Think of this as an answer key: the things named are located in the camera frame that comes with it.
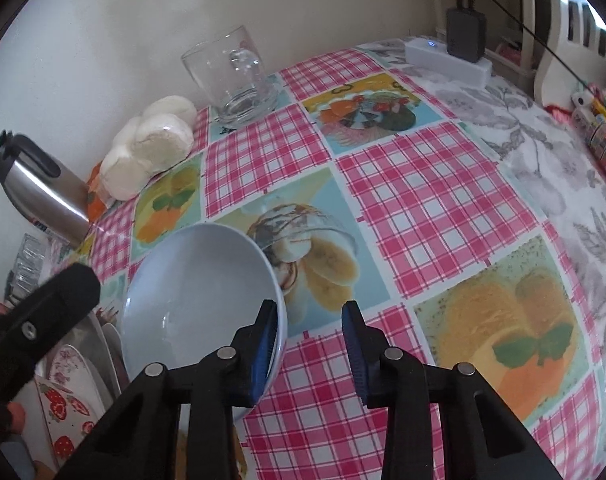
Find strawberry print bowl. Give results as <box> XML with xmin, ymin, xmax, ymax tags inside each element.
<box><xmin>33</xmin><ymin>380</ymin><xmax>111</xmax><ymax>468</ymax></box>

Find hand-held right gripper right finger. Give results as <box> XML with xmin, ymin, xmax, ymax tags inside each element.
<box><xmin>341</xmin><ymin>300</ymin><xmax>564</xmax><ymax>480</ymax></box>

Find white power strip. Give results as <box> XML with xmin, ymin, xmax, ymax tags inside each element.
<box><xmin>404</xmin><ymin>35</ymin><xmax>494</xmax><ymax>87</ymax></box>

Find round plate pink floral rim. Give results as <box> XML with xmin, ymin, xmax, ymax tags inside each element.
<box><xmin>48</xmin><ymin>342</ymin><xmax>106</xmax><ymax>411</ymax></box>

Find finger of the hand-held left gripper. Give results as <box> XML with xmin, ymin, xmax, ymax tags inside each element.
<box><xmin>0</xmin><ymin>264</ymin><xmax>102</xmax><ymax>403</ymax></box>

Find clear glass mug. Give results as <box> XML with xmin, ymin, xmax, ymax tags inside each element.
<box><xmin>181</xmin><ymin>25</ymin><xmax>280</xmax><ymax>128</ymax></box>

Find cartoon print bowl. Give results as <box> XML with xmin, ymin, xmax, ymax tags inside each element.
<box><xmin>120</xmin><ymin>223</ymin><xmax>288</xmax><ymax>423</ymax></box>

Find white cloth grey leaf print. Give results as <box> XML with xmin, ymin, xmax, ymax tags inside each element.
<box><xmin>358</xmin><ymin>37</ymin><xmax>606</xmax><ymax>466</ymax></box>

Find black power adapter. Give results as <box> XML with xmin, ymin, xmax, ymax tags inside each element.
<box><xmin>445</xmin><ymin>7</ymin><xmax>488</xmax><ymax>65</ymax></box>

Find orange snack packet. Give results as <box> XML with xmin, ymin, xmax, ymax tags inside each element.
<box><xmin>85</xmin><ymin>167</ymin><xmax>108</xmax><ymax>223</ymax></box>

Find stainless steel thermos jug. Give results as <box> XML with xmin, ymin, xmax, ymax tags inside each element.
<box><xmin>0</xmin><ymin>130</ymin><xmax>91</xmax><ymax>241</ymax></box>

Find bag of steamed buns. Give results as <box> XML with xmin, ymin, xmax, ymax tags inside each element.
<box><xmin>99</xmin><ymin>95</ymin><xmax>198</xmax><ymax>201</ymax></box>

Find white square plate grey print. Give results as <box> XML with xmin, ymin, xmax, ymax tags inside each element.
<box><xmin>100</xmin><ymin>322</ymin><xmax>124</xmax><ymax>396</ymax></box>

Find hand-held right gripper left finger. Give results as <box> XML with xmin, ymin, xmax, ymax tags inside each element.
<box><xmin>58</xmin><ymin>299</ymin><xmax>278</xmax><ymax>480</ymax></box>

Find glass cup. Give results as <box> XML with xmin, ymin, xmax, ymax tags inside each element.
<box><xmin>8</xmin><ymin>234</ymin><xmax>48</xmax><ymax>306</ymax></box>

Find pink plaid tablecloth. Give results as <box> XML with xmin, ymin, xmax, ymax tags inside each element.
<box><xmin>58</xmin><ymin>42</ymin><xmax>606</xmax><ymax>480</ymax></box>

